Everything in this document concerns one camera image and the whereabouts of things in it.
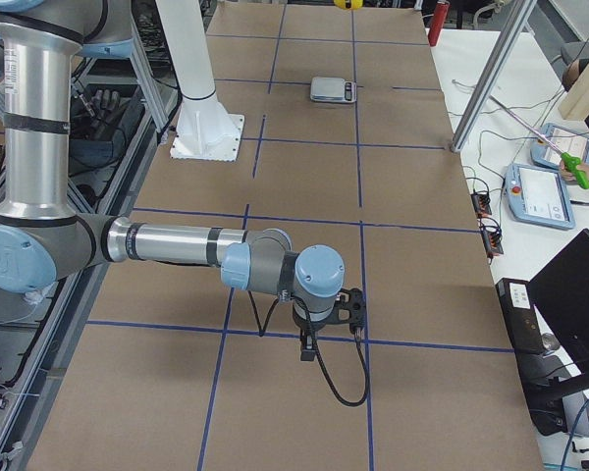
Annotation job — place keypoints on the silver digital kitchen scale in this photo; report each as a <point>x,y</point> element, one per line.
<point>333,90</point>

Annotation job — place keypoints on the yellow mango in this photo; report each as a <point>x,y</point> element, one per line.
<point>356,4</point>

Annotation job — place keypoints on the black monitor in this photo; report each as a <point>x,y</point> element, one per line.
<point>560,291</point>

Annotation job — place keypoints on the far blue teach pendant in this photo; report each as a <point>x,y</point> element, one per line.
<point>575,143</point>

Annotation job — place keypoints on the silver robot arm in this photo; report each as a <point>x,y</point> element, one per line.
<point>43,240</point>

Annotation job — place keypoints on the aluminium frame post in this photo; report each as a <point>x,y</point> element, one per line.
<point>518,16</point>

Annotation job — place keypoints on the green handled reacher grabber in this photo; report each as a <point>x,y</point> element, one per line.
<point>571,163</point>

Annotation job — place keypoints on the white camera pillar with base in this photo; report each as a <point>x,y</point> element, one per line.
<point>204,130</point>

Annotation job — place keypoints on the red cylinder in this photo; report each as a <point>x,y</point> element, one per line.
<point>438,19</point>

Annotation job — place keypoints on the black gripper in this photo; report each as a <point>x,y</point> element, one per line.
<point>312,325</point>

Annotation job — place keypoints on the black box with label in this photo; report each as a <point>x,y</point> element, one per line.
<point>520,317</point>

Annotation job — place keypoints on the blue teach pendant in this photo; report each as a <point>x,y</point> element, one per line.
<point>538,196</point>
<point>575,143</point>

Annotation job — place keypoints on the brown paper table cover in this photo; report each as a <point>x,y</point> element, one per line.
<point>346,175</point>

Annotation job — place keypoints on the near blue teach pendant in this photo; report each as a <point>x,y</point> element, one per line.
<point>538,196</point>

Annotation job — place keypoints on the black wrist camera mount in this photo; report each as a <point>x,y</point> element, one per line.
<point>351,310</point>

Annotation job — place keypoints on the upper orange black connector module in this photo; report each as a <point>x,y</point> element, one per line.
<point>480,197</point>

